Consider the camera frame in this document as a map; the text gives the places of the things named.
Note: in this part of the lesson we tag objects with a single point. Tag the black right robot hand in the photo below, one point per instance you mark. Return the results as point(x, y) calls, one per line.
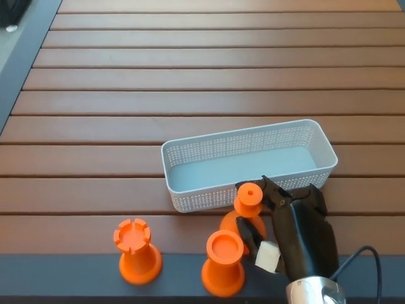
point(307, 240)

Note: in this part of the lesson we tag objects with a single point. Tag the orange tall spool-topped chess piece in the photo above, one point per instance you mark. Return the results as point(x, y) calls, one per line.
point(250, 202)

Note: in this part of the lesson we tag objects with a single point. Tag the orange cup-topped chess piece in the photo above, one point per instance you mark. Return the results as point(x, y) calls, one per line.
point(223, 272)

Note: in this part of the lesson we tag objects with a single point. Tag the white perforated plastic basket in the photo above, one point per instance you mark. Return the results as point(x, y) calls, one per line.
point(202, 199)

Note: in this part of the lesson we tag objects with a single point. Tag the orange rook chess piece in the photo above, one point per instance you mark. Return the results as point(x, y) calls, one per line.
point(139, 261)

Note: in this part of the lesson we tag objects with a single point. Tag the small white object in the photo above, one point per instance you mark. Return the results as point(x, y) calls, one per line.
point(11, 28)

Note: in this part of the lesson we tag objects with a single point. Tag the black furniture piece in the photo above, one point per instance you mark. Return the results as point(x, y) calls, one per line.
point(9, 11)

